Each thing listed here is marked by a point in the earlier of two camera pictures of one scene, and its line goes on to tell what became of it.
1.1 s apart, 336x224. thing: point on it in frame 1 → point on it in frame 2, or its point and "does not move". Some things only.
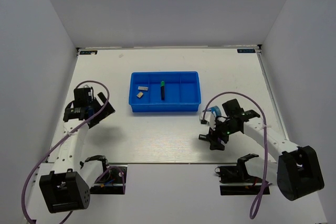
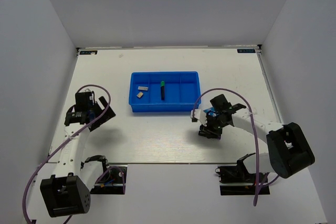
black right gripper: (214, 144) → (209, 130)
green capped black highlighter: (163, 90) does not move
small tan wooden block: (139, 94) does not move
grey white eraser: (143, 88) does not move
